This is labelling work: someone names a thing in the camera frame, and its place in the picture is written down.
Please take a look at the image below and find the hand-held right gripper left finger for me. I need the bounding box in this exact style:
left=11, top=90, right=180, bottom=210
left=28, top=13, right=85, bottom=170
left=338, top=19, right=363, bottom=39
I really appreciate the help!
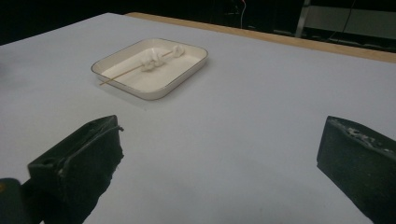
left=21, top=115, right=125, bottom=224

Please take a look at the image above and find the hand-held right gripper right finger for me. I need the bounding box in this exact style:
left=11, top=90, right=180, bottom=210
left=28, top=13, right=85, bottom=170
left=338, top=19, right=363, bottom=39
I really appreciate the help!
left=317, top=116, right=396, bottom=224

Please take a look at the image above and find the white square tray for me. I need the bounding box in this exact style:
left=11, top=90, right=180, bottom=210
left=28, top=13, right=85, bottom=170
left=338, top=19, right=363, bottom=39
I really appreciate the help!
left=91, top=37, right=209, bottom=101

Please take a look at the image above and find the white food piece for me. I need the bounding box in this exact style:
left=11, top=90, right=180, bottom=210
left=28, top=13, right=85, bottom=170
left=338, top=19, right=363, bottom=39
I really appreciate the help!
left=140, top=48, right=163, bottom=64
left=172, top=45, right=186, bottom=59

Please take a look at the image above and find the white table mat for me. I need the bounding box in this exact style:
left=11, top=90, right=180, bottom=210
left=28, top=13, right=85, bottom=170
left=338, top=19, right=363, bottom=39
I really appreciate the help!
left=0, top=12, right=396, bottom=224

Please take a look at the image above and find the thin black cable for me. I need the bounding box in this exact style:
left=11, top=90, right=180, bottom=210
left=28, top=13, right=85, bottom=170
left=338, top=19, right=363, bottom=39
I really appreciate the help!
left=340, top=0, right=358, bottom=34

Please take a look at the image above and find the long white cable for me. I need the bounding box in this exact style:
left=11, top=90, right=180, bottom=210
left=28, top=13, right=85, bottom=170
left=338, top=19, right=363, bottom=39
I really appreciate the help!
left=238, top=0, right=248, bottom=30

